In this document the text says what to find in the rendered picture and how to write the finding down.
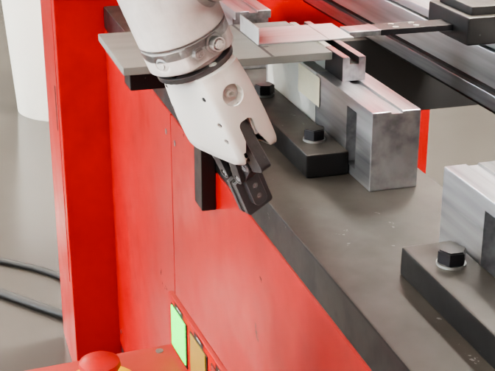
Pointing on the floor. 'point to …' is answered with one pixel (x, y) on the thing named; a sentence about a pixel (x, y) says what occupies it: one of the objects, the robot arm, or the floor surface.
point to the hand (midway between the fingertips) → (250, 189)
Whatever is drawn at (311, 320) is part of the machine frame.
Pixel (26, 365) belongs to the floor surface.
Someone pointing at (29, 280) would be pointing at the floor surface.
